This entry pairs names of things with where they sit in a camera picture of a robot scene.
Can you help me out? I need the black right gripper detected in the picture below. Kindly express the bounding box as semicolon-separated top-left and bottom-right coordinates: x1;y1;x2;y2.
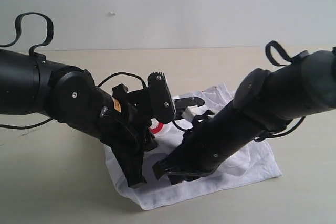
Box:
152;104;236;184

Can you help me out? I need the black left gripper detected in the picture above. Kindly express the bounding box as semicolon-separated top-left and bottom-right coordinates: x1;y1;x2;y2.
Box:
98;83;157;189

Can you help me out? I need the white t-shirt red lettering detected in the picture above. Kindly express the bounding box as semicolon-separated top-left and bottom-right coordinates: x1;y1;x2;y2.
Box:
103;82;283;204

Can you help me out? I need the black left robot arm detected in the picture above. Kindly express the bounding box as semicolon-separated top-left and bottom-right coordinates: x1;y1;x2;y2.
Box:
1;50;156;189

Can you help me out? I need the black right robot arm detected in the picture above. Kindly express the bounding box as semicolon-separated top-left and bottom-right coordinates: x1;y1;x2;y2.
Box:
153;50;335;184

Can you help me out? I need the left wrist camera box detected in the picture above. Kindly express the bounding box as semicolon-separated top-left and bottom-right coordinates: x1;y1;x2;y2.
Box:
148;72;176;124

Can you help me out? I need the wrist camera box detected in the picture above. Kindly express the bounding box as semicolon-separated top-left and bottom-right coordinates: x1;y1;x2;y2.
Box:
173;97;205;120
148;72;176;124

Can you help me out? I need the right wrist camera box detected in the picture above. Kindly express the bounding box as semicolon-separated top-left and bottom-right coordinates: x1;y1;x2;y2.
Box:
173;97;205;120

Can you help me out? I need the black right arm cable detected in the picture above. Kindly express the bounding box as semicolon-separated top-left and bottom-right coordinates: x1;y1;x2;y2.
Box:
173;40;310;143

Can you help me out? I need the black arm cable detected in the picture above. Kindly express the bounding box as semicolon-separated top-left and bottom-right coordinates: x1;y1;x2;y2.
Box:
0;12;148;130
173;40;310;143

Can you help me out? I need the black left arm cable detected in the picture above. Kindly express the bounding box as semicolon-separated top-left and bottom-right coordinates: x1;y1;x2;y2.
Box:
0;12;148;130

